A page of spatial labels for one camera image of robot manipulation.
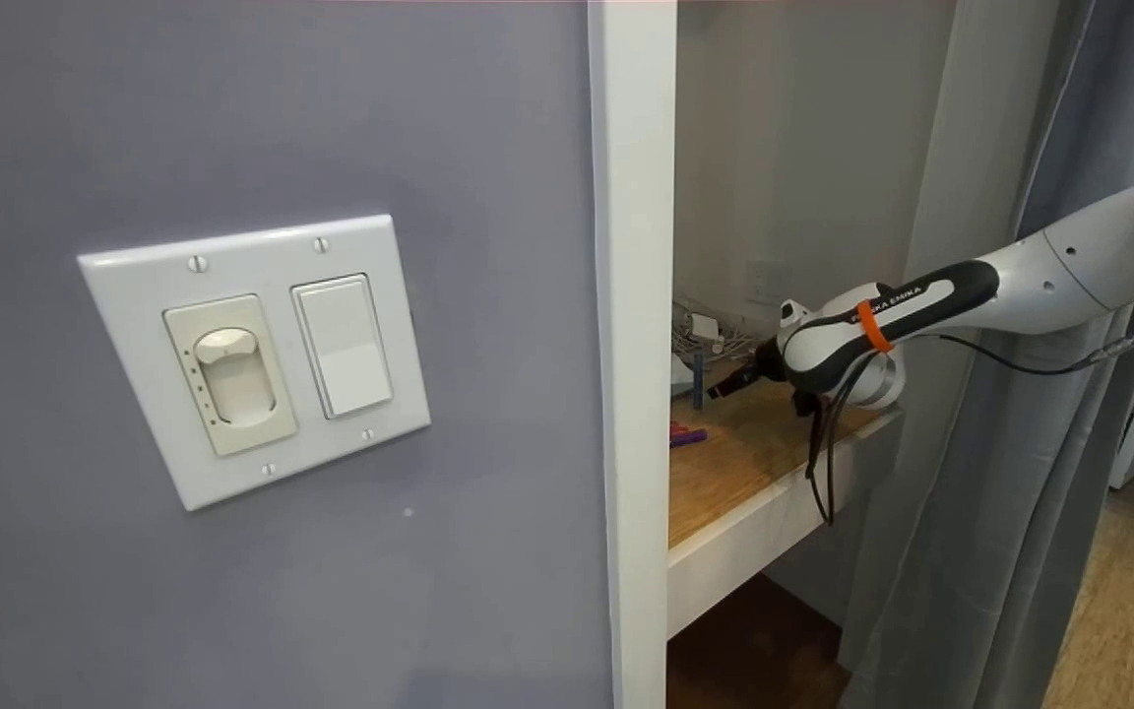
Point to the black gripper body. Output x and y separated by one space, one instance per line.
752 368

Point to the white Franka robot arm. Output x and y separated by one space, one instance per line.
1094 262

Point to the purple marker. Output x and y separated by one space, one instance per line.
687 434

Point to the wooden shelf board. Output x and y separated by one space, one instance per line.
751 468

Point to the small white box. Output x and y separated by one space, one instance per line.
701 323

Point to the white flat object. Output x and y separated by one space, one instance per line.
678 376

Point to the grey curtain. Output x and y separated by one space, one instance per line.
985 554

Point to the white closet frame trim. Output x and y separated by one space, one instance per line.
630 329

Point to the white rocker switch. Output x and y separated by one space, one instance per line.
339 344

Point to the beige dimmer slider switch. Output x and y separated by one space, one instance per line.
235 376

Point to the white wall switch plate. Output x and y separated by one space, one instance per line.
149 394

